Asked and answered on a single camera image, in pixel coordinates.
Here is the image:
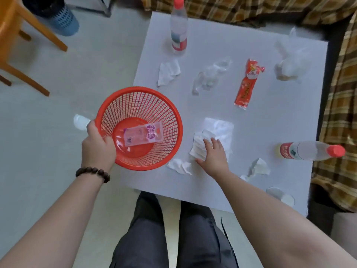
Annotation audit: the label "person's left hand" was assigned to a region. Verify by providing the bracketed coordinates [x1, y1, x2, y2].
[81, 120, 117, 173]

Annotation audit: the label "person's right hand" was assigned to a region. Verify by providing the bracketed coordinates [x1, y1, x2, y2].
[195, 137, 230, 179]

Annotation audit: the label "white tissue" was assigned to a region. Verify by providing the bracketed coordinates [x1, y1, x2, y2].
[240, 158, 271, 182]
[189, 130, 217, 161]
[157, 59, 181, 87]
[166, 158, 193, 176]

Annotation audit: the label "red plastic mesh basket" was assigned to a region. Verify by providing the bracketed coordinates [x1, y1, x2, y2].
[95, 86, 184, 171]

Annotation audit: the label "person's left forearm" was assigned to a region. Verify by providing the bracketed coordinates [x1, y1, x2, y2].
[0, 172, 110, 268]

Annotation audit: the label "person's right forearm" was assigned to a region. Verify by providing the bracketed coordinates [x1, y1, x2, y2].
[214, 170, 357, 268]

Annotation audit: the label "clear flat plastic bag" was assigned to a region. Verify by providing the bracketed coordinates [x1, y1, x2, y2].
[201, 117, 235, 154]

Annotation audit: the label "crumpled white tissue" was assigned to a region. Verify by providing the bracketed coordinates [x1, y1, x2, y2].
[166, 158, 193, 176]
[240, 158, 271, 182]
[157, 59, 181, 87]

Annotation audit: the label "pink clear plastic wrapper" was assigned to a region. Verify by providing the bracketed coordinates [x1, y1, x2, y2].
[117, 122, 164, 147]

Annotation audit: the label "white paper scrap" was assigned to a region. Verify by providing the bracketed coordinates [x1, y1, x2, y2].
[73, 114, 91, 131]

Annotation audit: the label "crumpled clear plastic wrap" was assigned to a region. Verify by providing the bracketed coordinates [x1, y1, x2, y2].
[192, 57, 232, 96]

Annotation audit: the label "red snack wrapper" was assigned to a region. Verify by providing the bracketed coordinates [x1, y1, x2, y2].
[234, 59, 265, 110]

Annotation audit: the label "person's dark trousers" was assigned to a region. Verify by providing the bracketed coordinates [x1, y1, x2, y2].
[109, 191, 239, 268]

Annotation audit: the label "clear plastic cup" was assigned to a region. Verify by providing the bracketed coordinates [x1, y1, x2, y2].
[266, 187, 295, 208]

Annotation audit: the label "clear water bottle red cap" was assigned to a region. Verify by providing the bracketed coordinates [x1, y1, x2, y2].
[170, 0, 188, 52]
[280, 141, 346, 161]

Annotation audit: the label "white plastic bag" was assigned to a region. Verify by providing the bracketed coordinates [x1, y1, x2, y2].
[274, 27, 312, 81]

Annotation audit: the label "brown plaid sofa cover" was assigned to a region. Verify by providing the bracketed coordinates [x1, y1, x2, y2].
[139, 0, 357, 213]

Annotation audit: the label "blue waste bin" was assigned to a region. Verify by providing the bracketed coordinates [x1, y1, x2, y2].
[21, 0, 80, 37]

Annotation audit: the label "orange wooden chair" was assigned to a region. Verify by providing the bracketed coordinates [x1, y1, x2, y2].
[0, 0, 68, 97]

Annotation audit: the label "brown bead bracelet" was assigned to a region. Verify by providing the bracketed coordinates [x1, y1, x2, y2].
[75, 166, 111, 184]

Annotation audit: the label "metal frame leg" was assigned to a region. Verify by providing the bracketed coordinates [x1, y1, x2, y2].
[66, 0, 116, 18]

